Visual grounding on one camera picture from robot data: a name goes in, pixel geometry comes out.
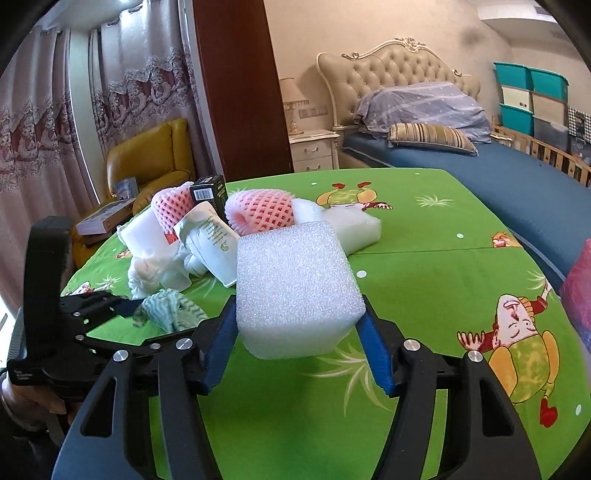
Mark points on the white foam block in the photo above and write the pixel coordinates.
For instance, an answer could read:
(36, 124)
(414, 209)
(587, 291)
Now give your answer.
(295, 286)

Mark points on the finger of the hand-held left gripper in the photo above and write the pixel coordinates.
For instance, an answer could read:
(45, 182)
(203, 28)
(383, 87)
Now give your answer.
(138, 345)
(124, 308)

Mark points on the bin with pink bag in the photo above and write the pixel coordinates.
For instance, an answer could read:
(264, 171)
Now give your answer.
(579, 295)

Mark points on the striped pillow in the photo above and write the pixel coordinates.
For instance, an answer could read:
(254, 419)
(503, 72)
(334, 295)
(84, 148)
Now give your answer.
(429, 136)

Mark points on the cream tufted headboard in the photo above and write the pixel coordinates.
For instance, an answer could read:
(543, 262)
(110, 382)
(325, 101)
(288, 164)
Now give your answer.
(397, 64)

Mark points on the pink lace curtain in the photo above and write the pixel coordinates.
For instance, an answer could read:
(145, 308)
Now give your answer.
(32, 138)
(138, 69)

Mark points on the yellow leather armchair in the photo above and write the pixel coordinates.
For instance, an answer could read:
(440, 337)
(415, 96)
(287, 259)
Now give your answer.
(152, 152)

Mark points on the small grey box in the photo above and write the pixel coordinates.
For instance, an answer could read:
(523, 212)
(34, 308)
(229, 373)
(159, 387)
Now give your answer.
(125, 188)

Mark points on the flat cardboard box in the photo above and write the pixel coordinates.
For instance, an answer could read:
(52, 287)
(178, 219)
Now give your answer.
(106, 217)

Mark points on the wooden crib rail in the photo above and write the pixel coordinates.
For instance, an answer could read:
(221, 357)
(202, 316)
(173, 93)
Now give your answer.
(554, 159)

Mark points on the small pink foam fruit net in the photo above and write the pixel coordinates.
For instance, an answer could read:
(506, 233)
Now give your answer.
(173, 205)

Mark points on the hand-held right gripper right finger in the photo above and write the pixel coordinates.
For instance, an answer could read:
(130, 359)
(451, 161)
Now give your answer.
(376, 350)

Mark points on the stack of plastic storage boxes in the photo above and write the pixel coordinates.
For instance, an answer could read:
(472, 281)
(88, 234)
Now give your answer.
(531, 101)

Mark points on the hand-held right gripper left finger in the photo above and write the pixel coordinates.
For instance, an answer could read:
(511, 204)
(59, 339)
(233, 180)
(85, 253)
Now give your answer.
(217, 350)

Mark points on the blue-grey duvet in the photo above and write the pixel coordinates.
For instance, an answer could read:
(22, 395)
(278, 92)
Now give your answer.
(415, 106)

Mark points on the person's left hand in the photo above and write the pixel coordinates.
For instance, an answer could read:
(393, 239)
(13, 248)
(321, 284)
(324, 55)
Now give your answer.
(27, 406)

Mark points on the brown wooden wardrobe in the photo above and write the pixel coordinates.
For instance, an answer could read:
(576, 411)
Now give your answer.
(240, 92)

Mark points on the green striped cloth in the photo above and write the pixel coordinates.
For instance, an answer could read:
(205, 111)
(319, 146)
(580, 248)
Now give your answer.
(171, 309)

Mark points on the large pink foam fruit net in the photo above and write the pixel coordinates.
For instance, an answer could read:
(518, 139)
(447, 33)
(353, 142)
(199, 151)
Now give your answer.
(258, 210)

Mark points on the white nightstand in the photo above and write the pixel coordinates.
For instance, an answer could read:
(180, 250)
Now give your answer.
(314, 152)

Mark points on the blue mattress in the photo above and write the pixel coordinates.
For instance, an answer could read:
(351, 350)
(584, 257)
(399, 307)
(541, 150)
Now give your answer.
(508, 184)

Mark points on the wall socket panel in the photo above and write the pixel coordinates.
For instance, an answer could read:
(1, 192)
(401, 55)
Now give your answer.
(314, 111)

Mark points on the cream table lamp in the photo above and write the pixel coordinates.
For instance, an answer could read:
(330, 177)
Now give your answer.
(290, 92)

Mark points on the black carton box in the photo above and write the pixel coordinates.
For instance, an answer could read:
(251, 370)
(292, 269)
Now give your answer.
(207, 189)

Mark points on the green cartoon tablecloth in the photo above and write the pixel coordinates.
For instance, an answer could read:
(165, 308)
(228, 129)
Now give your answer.
(438, 286)

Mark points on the white foam sheet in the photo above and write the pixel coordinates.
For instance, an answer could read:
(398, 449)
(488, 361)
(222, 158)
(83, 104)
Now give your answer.
(351, 226)

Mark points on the white crumpled plastic bag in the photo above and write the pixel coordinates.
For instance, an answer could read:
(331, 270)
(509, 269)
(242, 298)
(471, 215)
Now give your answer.
(143, 240)

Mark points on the checkered bag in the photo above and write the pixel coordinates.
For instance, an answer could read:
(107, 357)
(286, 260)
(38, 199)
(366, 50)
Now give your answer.
(579, 122)

